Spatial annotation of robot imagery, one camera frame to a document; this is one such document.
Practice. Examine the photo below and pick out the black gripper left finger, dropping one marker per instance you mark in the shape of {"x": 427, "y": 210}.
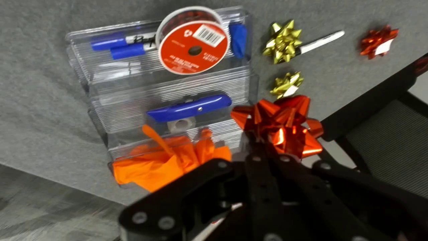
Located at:
{"x": 242, "y": 197}

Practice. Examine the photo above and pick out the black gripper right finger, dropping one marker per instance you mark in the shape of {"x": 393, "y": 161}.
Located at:
{"x": 352, "y": 205}

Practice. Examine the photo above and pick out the clear right tray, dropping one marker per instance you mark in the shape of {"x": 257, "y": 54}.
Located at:
{"x": 122, "y": 93}

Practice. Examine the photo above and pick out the red ribbon spool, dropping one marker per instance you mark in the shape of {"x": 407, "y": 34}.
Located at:
{"x": 191, "y": 40}

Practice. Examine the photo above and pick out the orange tissue paper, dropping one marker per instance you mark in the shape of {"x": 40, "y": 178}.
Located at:
{"x": 153, "y": 168}

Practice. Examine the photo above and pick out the gold gift bow small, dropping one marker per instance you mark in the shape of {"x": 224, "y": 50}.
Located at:
{"x": 288, "y": 85}

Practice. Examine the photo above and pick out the grey table cloth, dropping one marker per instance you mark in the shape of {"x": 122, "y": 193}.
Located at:
{"x": 44, "y": 126}

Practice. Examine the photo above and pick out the gold gift bow large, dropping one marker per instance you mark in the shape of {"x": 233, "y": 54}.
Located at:
{"x": 284, "y": 42}

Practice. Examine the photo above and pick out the white marker pen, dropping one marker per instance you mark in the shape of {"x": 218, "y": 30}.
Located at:
{"x": 321, "y": 42}

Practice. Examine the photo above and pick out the small red gift bow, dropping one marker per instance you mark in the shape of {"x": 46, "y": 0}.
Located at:
{"x": 377, "y": 42}

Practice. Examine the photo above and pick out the blue cloth piece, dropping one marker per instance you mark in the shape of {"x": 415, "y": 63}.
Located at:
{"x": 238, "y": 39}

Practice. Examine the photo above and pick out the blue marker pen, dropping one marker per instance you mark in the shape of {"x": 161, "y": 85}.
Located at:
{"x": 127, "y": 51}
{"x": 121, "y": 39}

